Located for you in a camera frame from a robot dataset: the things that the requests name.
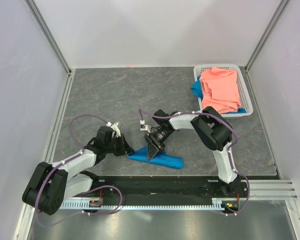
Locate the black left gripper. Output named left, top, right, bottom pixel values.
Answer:
left=104, top=133, right=134, bottom=157

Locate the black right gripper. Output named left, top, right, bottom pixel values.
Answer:
left=144, top=127, right=173, bottom=161

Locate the blue satin napkin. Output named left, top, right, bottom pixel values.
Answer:
left=126, top=146, right=184, bottom=170

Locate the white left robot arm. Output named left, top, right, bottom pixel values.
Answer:
left=22, top=126, right=134, bottom=216

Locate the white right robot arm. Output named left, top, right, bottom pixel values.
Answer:
left=144, top=106, right=240, bottom=197

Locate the blue cloth in basket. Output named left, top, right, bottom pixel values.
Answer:
left=190, top=80, right=204, bottom=100

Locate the salmon pink cloth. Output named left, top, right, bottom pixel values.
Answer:
left=199, top=67, right=242, bottom=114

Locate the white plastic basket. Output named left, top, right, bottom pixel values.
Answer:
left=193, top=63, right=254, bottom=119

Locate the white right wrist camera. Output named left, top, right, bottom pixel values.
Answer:
left=139, top=120, right=152, bottom=133

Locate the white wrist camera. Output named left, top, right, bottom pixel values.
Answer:
left=106, top=121, right=121, bottom=138
left=139, top=120, right=152, bottom=133

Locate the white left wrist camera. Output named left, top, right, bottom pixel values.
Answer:
left=106, top=121, right=121, bottom=138

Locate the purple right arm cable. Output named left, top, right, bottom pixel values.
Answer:
left=138, top=108, right=251, bottom=217

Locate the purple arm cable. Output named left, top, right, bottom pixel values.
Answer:
left=138, top=108, right=251, bottom=217
left=34, top=114, right=123, bottom=228

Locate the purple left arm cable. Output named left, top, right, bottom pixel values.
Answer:
left=34, top=114, right=123, bottom=228

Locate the white slotted cable duct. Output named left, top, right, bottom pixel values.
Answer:
left=59, top=197, right=225, bottom=211

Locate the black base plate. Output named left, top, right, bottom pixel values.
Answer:
left=77, top=176, right=248, bottom=205

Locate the aluminium front rail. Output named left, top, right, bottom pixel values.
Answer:
left=27, top=178, right=298, bottom=201

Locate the left aluminium frame post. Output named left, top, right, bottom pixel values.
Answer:
left=24, top=0, right=73, bottom=75

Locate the aluminium frame post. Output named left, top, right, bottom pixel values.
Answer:
left=244, top=0, right=290, bottom=73
left=24, top=0, right=73, bottom=75

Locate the right aluminium frame post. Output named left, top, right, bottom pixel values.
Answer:
left=244, top=0, right=290, bottom=73

